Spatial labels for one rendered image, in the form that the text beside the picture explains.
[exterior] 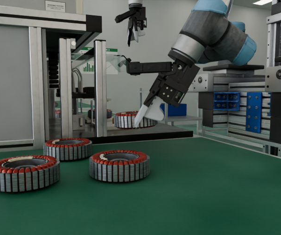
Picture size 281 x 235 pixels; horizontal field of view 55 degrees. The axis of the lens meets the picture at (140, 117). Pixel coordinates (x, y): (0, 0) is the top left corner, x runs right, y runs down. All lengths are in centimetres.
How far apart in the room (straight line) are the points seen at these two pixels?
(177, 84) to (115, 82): 595
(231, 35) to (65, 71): 45
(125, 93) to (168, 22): 214
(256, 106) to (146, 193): 94
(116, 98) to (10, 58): 587
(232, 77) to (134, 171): 108
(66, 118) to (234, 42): 49
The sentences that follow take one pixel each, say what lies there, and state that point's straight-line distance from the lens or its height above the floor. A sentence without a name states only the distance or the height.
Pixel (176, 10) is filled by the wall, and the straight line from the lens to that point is 751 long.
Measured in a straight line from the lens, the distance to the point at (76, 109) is 97.
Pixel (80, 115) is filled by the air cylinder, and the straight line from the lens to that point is 97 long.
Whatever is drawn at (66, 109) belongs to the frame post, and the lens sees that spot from 80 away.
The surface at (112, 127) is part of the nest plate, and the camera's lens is 96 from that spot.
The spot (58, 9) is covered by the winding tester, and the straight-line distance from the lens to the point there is 95.
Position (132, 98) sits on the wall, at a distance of 672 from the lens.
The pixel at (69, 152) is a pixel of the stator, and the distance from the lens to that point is 63.
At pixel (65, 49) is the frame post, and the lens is 80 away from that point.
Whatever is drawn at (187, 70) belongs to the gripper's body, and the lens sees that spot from 68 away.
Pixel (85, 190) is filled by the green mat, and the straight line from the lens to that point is 45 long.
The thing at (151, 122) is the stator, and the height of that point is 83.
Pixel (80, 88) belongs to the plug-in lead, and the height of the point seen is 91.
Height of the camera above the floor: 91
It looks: 6 degrees down
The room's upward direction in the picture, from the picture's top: straight up
